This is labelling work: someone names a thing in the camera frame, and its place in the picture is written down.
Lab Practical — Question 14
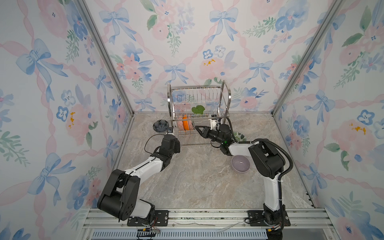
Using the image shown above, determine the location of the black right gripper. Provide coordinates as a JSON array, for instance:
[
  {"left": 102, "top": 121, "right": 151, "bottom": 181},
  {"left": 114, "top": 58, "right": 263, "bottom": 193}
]
[{"left": 194, "top": 126, "right": 225, "bottom": 147}]

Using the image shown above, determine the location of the orange bowl white inside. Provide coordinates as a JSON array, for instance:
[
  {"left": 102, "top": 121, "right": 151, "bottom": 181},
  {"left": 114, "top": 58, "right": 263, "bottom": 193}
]
[{"left": 182, "top": 115, "right": 190, "bottom": 131}]

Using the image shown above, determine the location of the steel wire dish rack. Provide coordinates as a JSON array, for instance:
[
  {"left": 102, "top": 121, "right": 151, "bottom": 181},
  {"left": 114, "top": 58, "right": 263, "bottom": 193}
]
[{"left": 167, "top": 81, "right": 232, "bottom": 147}]

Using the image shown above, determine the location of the lavender bowl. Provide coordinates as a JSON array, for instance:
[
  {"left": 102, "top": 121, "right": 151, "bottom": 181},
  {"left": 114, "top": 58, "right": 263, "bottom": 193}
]
[{"left": 231, "top": 155, "right": 251, "bottom": 173}]

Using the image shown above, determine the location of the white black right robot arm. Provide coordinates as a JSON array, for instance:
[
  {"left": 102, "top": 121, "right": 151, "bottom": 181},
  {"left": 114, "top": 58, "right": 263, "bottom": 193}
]
[{"left": 195, "top": 124, "right": 286, "bottom": 227}]

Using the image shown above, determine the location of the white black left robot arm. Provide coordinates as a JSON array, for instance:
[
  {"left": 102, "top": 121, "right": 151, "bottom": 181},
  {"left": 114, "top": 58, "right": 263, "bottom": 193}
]
[{"left": 97, "top": 135, "right": 181, "bottom": 225}]

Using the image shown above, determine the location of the green leaf rack ornament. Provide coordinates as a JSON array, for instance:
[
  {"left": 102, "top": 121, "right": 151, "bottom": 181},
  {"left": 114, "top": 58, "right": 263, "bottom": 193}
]
[{"left": 192, "top": 105, "right": 205, "bottom": 115}]

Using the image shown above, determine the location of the dark blue petal bowl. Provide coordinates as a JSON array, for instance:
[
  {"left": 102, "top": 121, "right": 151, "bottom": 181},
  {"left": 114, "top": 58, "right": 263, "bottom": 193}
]
[{"left": 153, "top": 120, "right": 169, "bottom": 133}]

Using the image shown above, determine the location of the green leaf pattern bowl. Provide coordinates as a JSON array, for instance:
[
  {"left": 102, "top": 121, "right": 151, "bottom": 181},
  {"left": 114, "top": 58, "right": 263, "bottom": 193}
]
[{"left": 234, "top": 132, "right": 247, "bottom": 142}]

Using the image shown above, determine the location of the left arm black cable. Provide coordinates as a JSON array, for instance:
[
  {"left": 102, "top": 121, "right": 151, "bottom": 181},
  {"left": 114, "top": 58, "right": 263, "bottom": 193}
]
[{"left": 143, "top": 133, "right": 166, "bottom": 156}]

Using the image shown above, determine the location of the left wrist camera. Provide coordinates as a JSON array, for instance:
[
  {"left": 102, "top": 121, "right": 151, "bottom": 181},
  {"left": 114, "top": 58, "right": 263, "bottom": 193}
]
[{"left": 167, "top": 127, "right": 174, "bottom": 135}]

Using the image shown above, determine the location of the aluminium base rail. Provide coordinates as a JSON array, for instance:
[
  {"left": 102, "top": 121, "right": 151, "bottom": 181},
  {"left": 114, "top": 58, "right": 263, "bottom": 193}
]
[{"left": 77, "top": 209, "right": 340, "bottom": 240}]

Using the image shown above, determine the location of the black corrugated cable conduit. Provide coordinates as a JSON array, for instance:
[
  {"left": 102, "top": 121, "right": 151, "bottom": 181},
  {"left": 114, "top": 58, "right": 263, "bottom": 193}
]
[{"left": 218, "top": 116, "right": 294, "bottom": 211}]

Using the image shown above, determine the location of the aluminium corner post left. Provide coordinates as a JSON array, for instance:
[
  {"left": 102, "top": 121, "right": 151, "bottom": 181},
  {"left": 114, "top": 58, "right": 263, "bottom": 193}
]
[{"left": 74, "top": 0, "right": 134, "bottom": 117}]

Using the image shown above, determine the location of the aluminium corner post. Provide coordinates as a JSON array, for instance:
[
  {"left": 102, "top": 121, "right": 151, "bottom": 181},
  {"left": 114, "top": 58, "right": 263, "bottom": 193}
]
[
  {"left": 74, "top": 0, "right": 134, "bottom": 117},
  {"left": 271, "top": 0, "right": 344, "bottom": 117}
]

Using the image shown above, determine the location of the aluminium corner post right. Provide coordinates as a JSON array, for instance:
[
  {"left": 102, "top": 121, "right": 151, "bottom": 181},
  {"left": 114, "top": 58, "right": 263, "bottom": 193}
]
[{"left": 271, "top": 0, "right": 344, "bottom": 117}]

